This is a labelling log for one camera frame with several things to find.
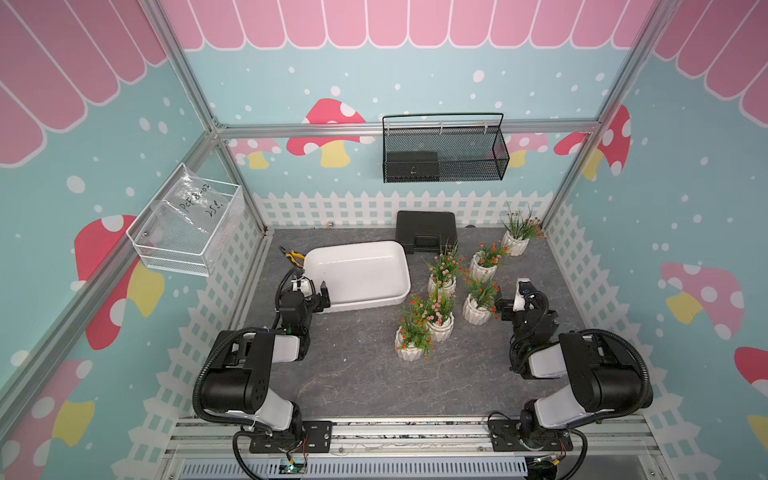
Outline orange flower pot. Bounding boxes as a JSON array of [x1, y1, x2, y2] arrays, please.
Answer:
[[462, 276, 499, 326], [395, 314, 434, 362]]

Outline white plastic storage box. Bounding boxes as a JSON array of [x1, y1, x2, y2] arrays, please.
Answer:
[[304, 241, 411, 313]]

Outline pink flower pot front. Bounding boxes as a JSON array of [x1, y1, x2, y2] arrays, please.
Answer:
[[410, 293, 455, 343]]

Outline pink flower pot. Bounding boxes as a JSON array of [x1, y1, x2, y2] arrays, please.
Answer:
[[427, 244, 462, 297], [410, 293, 455, 343]]

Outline orange flower pot front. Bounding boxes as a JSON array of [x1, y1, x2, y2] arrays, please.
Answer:
[[395, 314, 434, 362]]

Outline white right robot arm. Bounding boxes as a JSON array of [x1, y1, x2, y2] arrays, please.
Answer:
[[487, 278, 653, 452]]

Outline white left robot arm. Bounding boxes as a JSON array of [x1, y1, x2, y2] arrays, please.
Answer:
[[192, 267, 331, 451]]

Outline black box in basket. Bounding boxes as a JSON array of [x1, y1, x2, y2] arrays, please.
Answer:
[[383, 151, 440, 183]]

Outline red flower pot rear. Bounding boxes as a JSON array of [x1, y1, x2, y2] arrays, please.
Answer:
[[470, 243, 508, 282]]

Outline grass pot far corner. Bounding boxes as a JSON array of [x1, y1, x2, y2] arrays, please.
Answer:
[[502, 206, 546, 257]]

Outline black plastic tool case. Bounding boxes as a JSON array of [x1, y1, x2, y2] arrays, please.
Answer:
[[395, 211, 458, 254]]

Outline yellow handled pliers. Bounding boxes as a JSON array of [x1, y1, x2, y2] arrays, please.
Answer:
[[279, 246, 305, 268]]

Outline clear acrylic wall bin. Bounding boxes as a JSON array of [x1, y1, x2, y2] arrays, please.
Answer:
[[126, 163, 245, 277]]

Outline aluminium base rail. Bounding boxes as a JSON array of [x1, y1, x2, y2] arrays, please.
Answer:
[[155, 416, 673, 479]]

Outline black wire mesh basket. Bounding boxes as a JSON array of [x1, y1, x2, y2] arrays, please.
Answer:
[[381, 112, 511, 183]]

